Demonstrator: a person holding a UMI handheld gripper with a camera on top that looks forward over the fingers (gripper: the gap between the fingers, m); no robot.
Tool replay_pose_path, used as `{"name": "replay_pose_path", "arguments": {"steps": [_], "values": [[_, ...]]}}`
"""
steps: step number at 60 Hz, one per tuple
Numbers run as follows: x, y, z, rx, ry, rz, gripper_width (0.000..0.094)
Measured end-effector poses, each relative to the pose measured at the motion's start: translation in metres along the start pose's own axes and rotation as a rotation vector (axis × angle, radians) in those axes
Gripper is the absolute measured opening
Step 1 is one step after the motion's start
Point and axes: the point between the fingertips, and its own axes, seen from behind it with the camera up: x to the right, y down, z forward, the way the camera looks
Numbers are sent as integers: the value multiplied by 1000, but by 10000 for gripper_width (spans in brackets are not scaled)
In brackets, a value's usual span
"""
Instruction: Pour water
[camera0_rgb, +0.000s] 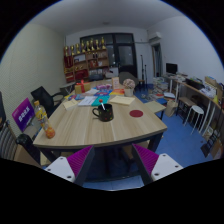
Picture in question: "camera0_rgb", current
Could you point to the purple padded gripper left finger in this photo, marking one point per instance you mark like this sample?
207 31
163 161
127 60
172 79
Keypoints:
75 167

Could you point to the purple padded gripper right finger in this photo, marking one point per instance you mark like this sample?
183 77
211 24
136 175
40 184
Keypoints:
152 166

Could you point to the red round coaster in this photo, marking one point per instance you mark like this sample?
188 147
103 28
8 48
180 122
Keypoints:
136 113

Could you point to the wooden stool seat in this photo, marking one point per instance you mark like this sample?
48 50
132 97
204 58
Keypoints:
156 107

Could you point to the black mug with dots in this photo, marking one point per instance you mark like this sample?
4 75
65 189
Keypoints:
104 112

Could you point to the yellow sticky notepad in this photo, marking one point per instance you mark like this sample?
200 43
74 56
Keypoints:
71 104

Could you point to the paper shopping bag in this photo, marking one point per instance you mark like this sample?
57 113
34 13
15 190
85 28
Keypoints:
170 108

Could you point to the plastic bottle with orange drink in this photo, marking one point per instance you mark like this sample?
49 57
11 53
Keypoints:
42 117

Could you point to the white open notebook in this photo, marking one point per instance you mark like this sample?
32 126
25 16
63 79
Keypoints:
87 101

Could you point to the teal book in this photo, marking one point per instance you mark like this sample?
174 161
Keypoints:
99 100

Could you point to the yellow envelope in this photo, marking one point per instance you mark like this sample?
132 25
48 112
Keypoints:
122 100

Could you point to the striped chair back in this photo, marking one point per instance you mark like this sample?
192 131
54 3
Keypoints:
8 144

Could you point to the white round stool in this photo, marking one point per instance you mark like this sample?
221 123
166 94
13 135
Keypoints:
195 112

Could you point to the purple sign board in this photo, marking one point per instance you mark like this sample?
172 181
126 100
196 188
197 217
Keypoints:
23 114

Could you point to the black office chair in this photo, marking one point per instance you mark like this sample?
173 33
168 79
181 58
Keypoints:
49 102

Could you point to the yellow gift box red ribbon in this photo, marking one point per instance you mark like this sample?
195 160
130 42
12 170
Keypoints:
82 87

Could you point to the long side desk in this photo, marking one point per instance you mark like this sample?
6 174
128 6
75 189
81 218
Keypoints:
212 105

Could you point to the pink flower pot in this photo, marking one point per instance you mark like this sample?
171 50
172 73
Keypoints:
129 86

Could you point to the black computer monitor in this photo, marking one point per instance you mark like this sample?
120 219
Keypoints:
171 68

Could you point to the red trophy shelf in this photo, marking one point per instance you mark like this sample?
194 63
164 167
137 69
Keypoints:
86 60

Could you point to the dark window door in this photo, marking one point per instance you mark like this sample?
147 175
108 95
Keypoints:
120 48

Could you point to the white air conditioner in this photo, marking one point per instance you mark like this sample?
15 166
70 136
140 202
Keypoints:
154 37

